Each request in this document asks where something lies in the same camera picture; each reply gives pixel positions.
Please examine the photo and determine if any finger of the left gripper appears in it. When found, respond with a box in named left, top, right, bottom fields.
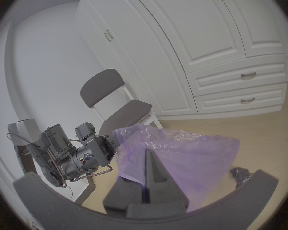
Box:
left=105, top=136, right=121, bottom=153

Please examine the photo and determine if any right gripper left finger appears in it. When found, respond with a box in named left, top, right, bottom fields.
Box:
left=103, top=176, right=145, bottom=216

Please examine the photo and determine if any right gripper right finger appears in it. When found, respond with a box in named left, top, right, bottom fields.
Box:
left=126, top=148, right=190, bottom=219

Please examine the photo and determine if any purple plastic bag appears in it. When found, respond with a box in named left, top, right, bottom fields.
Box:
left=111, top=125, right=241, bottom=213

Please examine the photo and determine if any black plastic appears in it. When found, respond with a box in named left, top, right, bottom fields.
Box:
left=229, top=167, right=252, bottom=189

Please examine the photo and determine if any dark grey white chair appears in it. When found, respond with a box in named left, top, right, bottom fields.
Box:
left=80, top=69, right=163, bottom=141

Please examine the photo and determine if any white wardrobe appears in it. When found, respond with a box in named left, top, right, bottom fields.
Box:
left=74, top=0, right=288, bottom=120

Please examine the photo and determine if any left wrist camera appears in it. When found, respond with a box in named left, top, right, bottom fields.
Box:
left=74, top=122, right=96, bottom=144

